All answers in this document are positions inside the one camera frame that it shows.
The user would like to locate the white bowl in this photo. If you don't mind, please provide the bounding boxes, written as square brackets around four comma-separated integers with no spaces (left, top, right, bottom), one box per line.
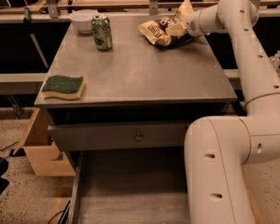
[70,9,97,34]

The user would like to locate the green and yellow sponge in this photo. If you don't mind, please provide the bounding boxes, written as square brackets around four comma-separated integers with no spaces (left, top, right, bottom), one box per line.
[41,75,85,100]

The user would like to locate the grey cabinet with drawers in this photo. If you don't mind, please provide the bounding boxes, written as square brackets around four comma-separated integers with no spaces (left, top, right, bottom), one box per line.
[34,14,239,224]

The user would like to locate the upper grey drawer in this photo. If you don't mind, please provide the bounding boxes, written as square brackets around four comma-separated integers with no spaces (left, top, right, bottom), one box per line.
[48,103,228,152]

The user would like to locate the green soda can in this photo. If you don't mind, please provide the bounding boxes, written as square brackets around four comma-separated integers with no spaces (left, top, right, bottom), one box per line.
[91,13,113,50]

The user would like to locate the lower open grey drawer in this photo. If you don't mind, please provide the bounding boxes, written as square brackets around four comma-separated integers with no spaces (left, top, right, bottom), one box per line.
[68,147,190,224]

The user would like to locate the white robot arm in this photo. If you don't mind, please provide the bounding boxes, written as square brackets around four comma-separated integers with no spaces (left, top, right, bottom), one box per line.
[184,0,280,224]

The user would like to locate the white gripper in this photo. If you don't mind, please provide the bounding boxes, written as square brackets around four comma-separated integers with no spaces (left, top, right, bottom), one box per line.
[165,10,207,37]

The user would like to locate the brown chip bag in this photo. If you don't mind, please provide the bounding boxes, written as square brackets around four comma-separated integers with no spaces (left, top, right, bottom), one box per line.
[138,0,193,47]

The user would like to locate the clear sanitizer bottle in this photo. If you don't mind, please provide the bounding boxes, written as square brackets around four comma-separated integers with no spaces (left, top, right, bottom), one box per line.
[270,50,280,70]

